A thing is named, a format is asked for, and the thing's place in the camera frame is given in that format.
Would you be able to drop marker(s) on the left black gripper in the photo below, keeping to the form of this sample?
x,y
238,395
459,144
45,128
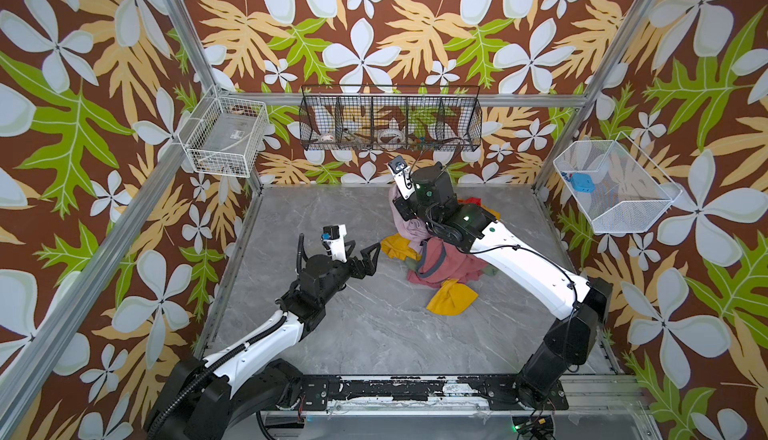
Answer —
x,y
367,266

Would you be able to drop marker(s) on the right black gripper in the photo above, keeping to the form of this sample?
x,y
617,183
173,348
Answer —
x,y
405,208

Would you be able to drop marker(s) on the light pink ribbed cloth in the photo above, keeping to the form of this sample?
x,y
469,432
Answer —
x,y
415,230

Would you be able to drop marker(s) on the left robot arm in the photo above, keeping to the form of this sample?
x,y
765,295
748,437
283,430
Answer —
x,y
203,398

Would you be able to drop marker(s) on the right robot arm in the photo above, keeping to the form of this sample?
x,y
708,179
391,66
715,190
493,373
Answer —
x,y
580,306

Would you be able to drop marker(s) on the red cloth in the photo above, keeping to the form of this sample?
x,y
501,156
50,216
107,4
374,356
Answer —
x,y
471,201

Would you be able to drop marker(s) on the yellow cloth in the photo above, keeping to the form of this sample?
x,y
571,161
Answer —
x,y
452,298

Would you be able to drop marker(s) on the dusty red printed t-shirt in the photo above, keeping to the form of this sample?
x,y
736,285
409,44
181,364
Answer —
x,y
441,262

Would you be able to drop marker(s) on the blue object in basket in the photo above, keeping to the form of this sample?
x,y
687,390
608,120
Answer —
x,y
582,183

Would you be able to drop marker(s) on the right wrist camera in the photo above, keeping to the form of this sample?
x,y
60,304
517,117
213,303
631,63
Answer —
x,y
401,173

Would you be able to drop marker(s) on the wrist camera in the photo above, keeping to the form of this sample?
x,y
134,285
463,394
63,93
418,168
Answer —
x,y
333,239
401,173

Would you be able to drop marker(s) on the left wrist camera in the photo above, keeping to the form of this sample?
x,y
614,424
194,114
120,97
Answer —
x,y
333,239

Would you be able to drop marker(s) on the black wire basket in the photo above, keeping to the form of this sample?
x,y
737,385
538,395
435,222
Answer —
x,y
373,117

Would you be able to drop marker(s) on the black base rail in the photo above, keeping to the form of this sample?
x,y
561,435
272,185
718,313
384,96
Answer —
x,y
495,392

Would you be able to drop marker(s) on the white wire basket left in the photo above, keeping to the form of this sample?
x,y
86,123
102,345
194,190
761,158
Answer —
x,y
223,135

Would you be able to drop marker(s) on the white wire basket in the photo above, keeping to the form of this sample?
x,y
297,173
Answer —
x,y
223,135
632,191

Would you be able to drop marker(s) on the white wire basket right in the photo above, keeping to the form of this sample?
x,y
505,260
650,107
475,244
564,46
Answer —
x,y
632,191

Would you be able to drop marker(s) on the aluminium frame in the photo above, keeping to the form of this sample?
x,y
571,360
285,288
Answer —
x,y
28,375

